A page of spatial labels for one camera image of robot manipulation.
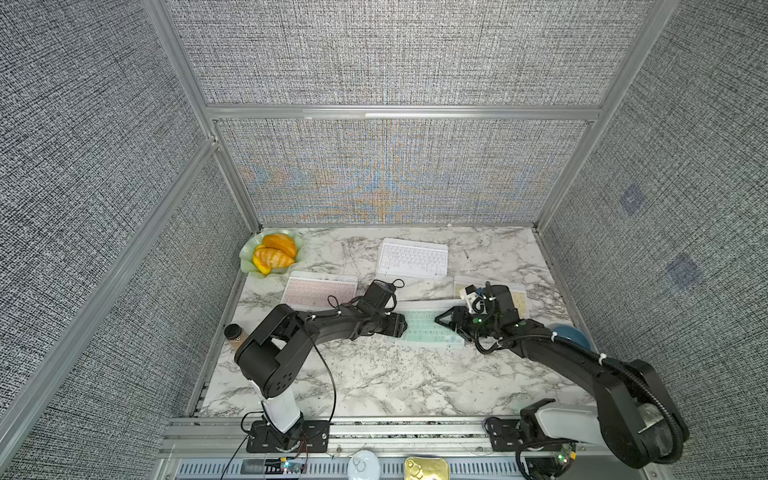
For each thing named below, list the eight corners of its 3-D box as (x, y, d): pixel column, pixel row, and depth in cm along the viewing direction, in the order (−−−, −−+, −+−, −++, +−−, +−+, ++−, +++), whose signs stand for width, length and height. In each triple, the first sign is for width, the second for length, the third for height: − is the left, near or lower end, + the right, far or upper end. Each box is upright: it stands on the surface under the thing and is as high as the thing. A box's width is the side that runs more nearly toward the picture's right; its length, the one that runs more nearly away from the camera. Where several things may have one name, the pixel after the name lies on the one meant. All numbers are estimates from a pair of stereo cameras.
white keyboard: (377, 276, 107) (377, 271, 105) (378, 242, 117) (377, 237, 115) (450, 276, 107) (451, 271, 105) (444, 242, 117) (445, 237, 115)
